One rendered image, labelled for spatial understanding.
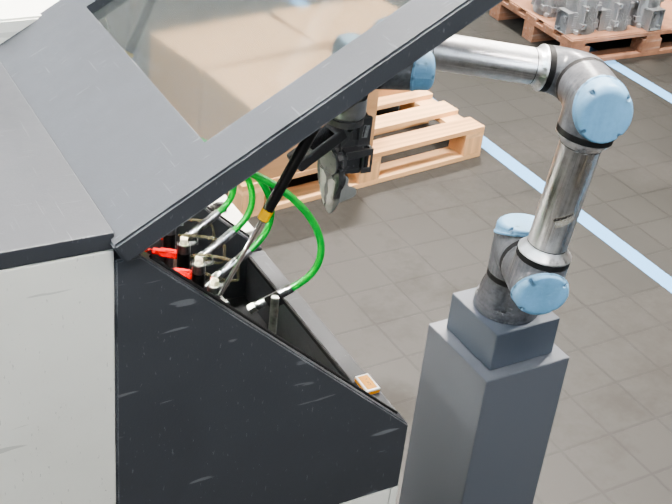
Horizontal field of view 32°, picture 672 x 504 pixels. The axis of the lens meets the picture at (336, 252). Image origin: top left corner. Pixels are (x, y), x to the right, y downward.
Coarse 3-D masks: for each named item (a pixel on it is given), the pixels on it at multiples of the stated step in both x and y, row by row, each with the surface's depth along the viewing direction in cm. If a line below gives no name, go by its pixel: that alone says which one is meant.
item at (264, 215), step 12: (300, 144) 179; (300, 156) 180; (288, 168) 181; (288, 180) 181; (276, 192) 182; (264, 204) 184; (276, 204) 183; (264, 216) 183; (252, 240) 186; (228, 276) 188
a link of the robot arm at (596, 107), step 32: (576, 64) 230; (576, 96) 223; (608, 96) 221; (576, 128) 225; (608, 128) 224; (576, 160) 230; (544, 192) 238; (576, 192) 234; (544, 224) 239; (512, 256) 251; (544, 256) 241; (512, 288) 246; (544, 288) 243
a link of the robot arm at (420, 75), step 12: (420, 60) 217; (432, 60) 217; (408, 72) 216; (420, 72) 217; (432, 72) 217; (384, 84) 217; (396, 84) 217; (408, 84) 218; (420, 84) 218; (432, 84) 219
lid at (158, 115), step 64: (64, 0) 222; (128, 0) 216; (192, 0) 208; (256, 0) 200; (320, 0) 193; (384, 0) 186; (448, 0) 177; (64, 64) 206; (128, 64) 198; (192, 64) 194; (256, 64) 188; (320, 64) 178; (384, 64) 174; (64, 128) 193; (128, 128) 186; (192, 128) 179; (256, 128) 173; (128, 192) 175; (192, 192) 170; (128, 256) 170
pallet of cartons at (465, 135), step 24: (384, 96) 541; (408, 96) 543; (432, 96) 549; (384, 120) 519; (408, 120) 522; (456, 120) 526; (384, 144) 499; (408, 144) 502; (456, 144) 527; (480, 144) 529; (264, 168) 460; (312, 168) 475; (384, 168) 509; (408, 168) 511; (432, 168) 517; (240, 192) 460; (312, 192) 485
